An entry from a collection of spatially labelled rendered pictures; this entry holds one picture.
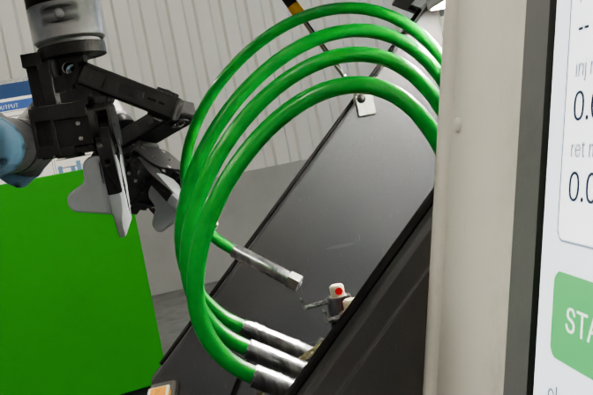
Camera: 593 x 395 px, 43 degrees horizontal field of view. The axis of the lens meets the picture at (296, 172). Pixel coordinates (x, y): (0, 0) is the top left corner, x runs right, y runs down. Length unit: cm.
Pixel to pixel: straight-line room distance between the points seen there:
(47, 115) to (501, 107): 53
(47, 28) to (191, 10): 669
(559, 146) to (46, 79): 61
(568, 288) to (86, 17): 62
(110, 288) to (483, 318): 378
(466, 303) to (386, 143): 76
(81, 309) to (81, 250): 31
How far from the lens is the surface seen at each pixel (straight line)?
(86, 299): 412
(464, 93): 44
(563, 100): 31
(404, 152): 117
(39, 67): 83
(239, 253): 94
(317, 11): 90
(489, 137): 40
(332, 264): 115
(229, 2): 752
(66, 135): 81
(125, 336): 418
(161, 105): 81
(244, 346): 67
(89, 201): 82
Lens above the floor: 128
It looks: 3 degrees down
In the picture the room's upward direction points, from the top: 11 degrees counter-clockwise
